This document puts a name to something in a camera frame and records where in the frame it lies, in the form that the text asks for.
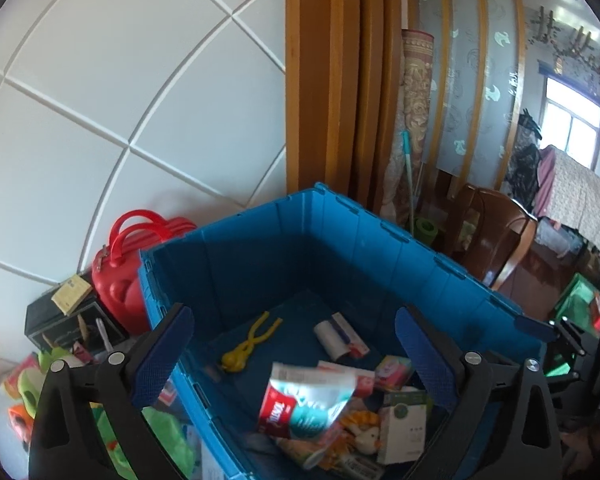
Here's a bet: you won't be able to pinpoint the white roll blue label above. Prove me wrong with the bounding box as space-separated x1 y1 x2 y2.
313 312 370 361

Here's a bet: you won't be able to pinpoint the teal handled mop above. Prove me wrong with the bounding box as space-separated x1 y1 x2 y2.
399 130 439 247

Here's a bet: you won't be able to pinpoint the frosted glass door panel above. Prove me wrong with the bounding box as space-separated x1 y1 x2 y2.
417 0 527 178

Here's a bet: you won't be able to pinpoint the rolled patterned rug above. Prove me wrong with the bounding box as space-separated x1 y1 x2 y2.
384 29 436 222

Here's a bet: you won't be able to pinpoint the red plastic case with handles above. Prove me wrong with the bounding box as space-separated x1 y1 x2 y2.
90 210 199 337

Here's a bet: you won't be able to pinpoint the black cardboard box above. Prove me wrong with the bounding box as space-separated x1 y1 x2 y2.
25 287 127 357

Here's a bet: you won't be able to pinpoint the white green box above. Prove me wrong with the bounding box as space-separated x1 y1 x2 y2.
377 387 429 465

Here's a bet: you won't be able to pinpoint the yellow sticky note pad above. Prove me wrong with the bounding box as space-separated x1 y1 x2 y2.
50 274 94 316

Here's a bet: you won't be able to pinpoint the blue plastic storage crate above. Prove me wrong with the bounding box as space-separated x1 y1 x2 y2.
138 182 548 480

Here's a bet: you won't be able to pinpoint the floral hanging cloth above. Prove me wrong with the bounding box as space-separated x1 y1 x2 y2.
534 144 600 257

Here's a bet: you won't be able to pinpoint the red teal tissue packet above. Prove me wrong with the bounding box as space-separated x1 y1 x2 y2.
257 362 357 442

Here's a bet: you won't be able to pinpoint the white plastic stick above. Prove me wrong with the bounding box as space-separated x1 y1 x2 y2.
95 317 113 352

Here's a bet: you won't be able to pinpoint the yellow plastic clip toy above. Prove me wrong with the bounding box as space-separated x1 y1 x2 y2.
221 311 285 374

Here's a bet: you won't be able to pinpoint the window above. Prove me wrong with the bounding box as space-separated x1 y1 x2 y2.
538 60 600 171

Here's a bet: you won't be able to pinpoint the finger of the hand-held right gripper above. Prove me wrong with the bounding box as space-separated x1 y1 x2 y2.
512 314 589 357
545 370 597 411

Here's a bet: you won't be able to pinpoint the brown wooden chair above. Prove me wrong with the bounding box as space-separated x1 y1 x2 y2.
449 184 539 292

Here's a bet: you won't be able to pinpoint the pink label card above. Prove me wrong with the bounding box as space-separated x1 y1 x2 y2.
157 379 179 407

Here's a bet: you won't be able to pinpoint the green crocodile plush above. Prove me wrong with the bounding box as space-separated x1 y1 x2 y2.
92 402 196 480

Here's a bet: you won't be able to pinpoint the red white box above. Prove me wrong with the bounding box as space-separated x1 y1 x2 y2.
317 359 376 399

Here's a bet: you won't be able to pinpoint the orange striped plush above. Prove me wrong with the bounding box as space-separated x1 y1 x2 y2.
339 409 384 456

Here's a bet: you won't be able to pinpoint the dark hanging clothes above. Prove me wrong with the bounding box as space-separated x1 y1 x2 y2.
504 109 544 212

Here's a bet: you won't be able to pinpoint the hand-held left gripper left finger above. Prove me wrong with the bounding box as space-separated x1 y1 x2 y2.
28 302 196 480

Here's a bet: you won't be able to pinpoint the wooden door frame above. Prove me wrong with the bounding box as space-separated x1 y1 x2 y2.
284 0 405 212

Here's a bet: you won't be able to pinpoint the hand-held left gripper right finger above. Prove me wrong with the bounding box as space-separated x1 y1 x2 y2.
394 304 564 480

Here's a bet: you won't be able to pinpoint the green frog plush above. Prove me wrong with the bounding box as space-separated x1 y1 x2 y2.
17 347 98 416

